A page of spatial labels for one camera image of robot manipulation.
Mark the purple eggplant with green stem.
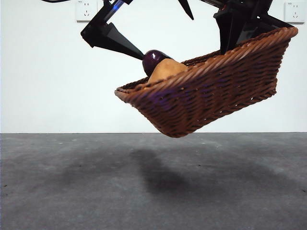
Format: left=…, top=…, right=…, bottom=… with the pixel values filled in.
left=142, top=49, right=173, bottom=77

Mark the brown potato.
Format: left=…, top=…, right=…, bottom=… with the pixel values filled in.
left=147, top=59, right=189, bottom=83

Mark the brown woven wicker basket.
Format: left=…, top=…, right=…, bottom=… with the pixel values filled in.
left=114, top=26, right=299, bottom=139

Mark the white wall socket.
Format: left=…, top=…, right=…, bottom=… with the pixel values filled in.
left=76, top=0, right=98, bottom=23
left=284, top=1, right=307, bottom=24

